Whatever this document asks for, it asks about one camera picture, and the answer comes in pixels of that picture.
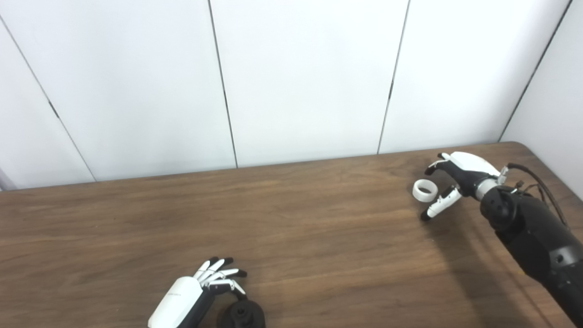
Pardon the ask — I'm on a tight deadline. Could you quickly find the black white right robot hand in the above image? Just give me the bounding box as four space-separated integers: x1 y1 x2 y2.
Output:
420 152 501 222

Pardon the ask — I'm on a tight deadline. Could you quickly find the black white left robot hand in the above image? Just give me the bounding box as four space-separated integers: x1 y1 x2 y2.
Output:
147 256 248 328

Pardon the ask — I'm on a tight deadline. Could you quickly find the white toothed plastic ring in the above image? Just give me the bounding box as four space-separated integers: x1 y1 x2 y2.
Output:
412 179 439 202

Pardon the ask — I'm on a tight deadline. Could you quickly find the round black plastic part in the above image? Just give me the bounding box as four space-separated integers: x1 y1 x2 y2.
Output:
222 298 266 328

